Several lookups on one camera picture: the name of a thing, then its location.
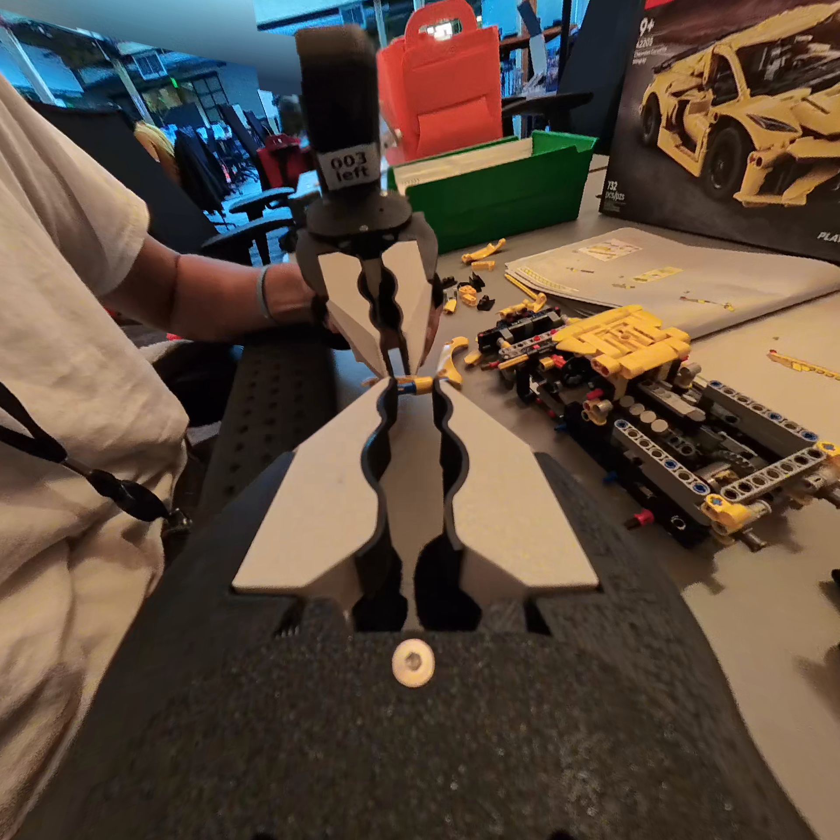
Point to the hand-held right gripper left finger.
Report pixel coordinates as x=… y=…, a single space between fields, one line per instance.
x=308 y=525

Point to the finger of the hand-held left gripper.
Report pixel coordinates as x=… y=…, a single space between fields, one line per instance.
x=344 y=295
x=417 y=295

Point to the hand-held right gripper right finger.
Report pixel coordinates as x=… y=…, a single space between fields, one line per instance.
x=518 y=525

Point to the yellow curved liftarm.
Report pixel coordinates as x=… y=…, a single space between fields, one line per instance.
x=484 y=250

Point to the long yellow holed beam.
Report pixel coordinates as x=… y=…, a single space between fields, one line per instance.
x=420 y=384

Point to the instruction booklet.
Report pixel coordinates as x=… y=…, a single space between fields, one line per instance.
x=689 y=275

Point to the person's left forearm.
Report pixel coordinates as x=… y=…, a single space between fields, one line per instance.
x=197 y=295

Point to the grey desk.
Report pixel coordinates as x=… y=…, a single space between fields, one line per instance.
x=754 y=623

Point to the person's left hand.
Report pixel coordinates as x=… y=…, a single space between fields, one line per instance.
x=295 y=295

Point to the scattered loose brick pieces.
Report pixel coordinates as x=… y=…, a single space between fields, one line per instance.
x=469 y=295

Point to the yellow wheel arch panel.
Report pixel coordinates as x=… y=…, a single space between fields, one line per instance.
x=457 y=342

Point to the blue-grey wristband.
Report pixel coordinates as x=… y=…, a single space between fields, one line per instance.
x=264 y=295

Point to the red jacket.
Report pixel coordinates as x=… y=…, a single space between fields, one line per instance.
x=282 y=157

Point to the orange felt tote bag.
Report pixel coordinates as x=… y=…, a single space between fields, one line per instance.
x=446 y=92

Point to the yellow rod with connector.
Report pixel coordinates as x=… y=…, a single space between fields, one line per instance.
x=531 y=298

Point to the black perforated foam pad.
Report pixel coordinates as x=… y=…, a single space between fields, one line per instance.
x=275 y=407

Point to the green storage bin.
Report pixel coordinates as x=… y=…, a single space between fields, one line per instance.
x=499 y=197

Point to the white paper sheets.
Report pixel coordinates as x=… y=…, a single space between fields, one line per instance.
x=459 y=161

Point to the black office chair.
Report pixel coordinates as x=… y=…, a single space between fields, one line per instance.
x=151 y=184
x=590 y=65

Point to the partly built yellow toy car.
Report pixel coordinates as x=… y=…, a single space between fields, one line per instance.
x=623 y=341

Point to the toy car set box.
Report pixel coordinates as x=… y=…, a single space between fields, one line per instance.
x=722 y=98

